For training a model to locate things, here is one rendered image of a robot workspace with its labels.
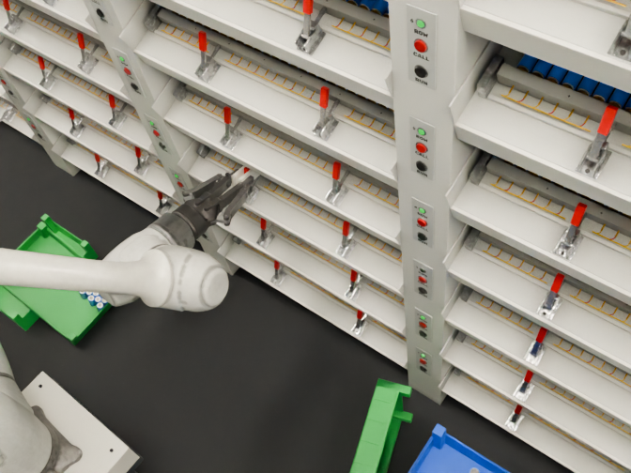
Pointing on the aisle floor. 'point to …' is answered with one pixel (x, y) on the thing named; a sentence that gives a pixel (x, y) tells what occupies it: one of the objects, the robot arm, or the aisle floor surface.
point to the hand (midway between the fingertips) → (246, 175)
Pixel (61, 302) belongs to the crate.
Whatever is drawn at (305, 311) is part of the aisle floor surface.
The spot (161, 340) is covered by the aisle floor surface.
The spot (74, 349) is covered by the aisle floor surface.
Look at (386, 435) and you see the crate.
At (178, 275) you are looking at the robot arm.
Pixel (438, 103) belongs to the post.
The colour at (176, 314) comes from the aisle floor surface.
